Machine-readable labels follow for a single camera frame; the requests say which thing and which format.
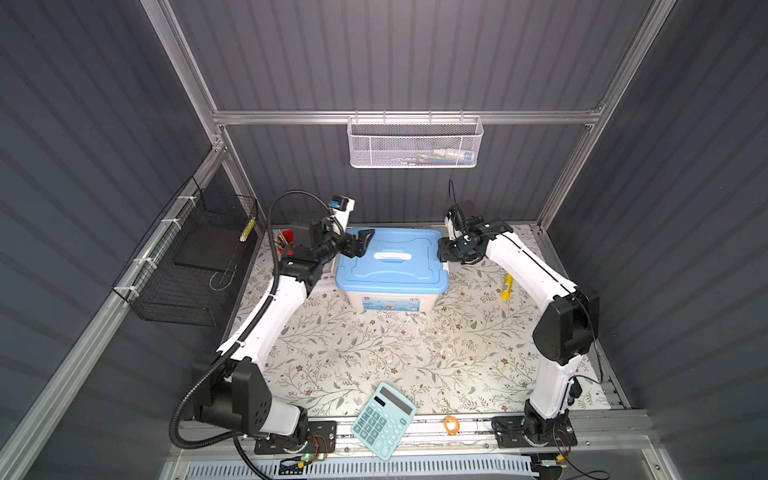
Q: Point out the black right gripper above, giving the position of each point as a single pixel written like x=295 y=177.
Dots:
x=443 y=251

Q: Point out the blue plastic bin lid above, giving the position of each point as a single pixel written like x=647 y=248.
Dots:
x=397 y=260

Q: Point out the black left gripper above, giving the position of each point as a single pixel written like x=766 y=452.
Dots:
x=358 y=243

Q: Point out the black wire wall basket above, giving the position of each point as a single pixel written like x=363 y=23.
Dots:
x=193 y=270

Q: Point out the beige plastic storage bin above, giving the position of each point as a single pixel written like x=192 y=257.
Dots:
x=392 y=302

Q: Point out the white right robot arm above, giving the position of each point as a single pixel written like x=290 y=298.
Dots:
x=569 y=320

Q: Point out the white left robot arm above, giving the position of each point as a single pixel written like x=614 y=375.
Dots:
x=231 y=398

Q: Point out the yellow capped tube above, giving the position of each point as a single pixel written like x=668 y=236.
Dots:
x=508 y=287

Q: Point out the teal desk calculator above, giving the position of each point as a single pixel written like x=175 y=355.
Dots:
x=383 y=422

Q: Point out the white wire mesh basket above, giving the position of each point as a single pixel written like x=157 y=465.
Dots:
x=418 y=142

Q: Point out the red ribbed plastic cup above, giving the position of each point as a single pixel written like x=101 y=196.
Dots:
x=284 y=239

